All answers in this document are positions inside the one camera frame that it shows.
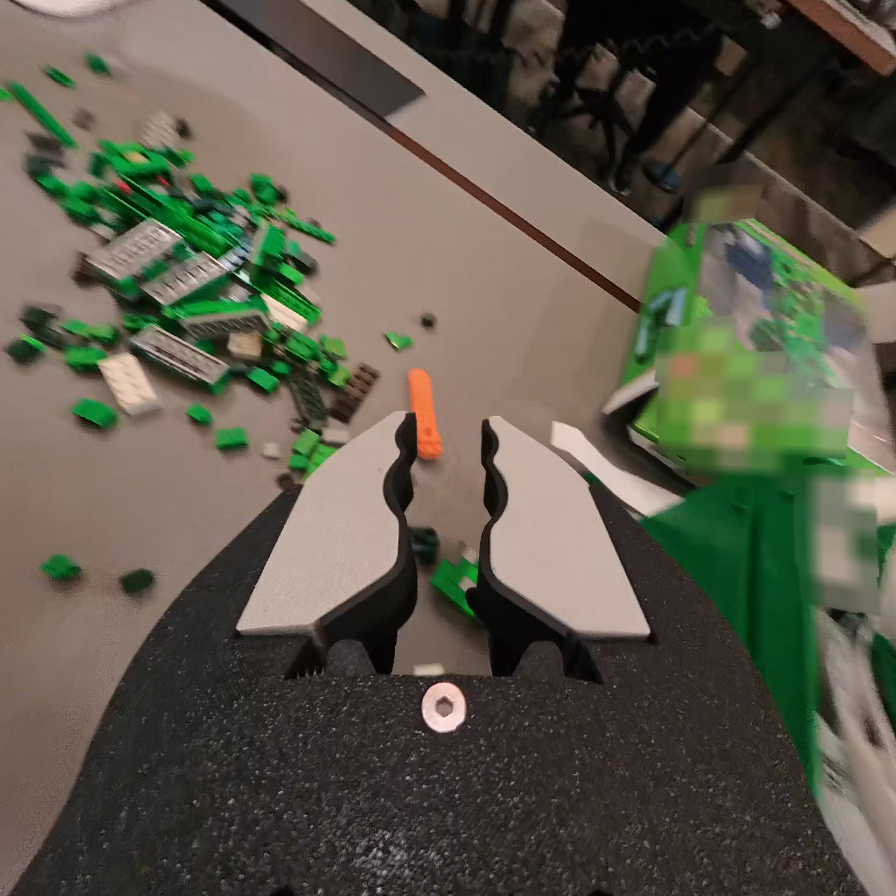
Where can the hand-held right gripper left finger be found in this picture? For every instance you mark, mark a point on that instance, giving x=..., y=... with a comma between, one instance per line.
x=336, y=539

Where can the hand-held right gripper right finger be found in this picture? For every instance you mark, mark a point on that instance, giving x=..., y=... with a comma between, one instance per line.
x=560, y=546

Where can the green mosaic brick assembly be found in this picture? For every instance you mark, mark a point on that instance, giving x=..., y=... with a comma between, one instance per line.
x=453, y=584

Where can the white packing bag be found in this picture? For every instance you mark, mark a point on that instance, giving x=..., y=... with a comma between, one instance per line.
x=854, y=770

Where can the grey desk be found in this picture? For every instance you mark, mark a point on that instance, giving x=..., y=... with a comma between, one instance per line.
x=490, y=280

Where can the dark green brick assembly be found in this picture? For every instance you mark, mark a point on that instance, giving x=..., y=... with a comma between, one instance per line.
x=423, y=544

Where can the white paper strip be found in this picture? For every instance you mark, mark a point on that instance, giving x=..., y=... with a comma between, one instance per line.
x=616, y=476

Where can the orange brick separator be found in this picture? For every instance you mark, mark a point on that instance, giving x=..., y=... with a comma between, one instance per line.
x=425, y=413

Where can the small dark green brick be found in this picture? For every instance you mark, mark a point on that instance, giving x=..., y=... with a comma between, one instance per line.
x=137, y=581

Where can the pile of green toy bricks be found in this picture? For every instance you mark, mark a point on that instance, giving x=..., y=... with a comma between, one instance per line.
x=189, y=266

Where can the green toy box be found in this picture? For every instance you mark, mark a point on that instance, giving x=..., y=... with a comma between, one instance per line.
x=770, y=280

